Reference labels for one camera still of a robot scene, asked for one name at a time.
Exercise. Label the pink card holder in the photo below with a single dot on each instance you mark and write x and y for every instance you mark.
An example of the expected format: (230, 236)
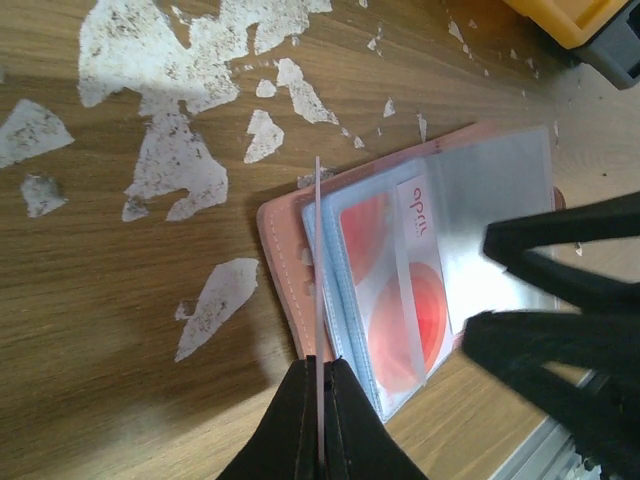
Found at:
(476, 176)

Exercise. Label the aluminium front rail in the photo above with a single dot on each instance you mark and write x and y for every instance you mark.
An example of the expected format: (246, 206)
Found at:
(548, 453)

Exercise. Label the orange middle card bin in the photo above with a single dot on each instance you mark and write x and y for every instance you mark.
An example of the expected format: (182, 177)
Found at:
(571, 23)

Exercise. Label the black right card bin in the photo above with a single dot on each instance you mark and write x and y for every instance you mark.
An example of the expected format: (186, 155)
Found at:
(614, 50)

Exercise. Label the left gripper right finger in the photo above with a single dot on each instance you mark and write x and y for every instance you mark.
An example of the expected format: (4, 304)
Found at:
(357, 444)

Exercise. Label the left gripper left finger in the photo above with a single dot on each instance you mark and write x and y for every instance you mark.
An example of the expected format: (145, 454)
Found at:
(285, 442)

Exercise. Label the red white credit card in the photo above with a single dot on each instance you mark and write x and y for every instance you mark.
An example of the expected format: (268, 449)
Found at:
(391, 247)

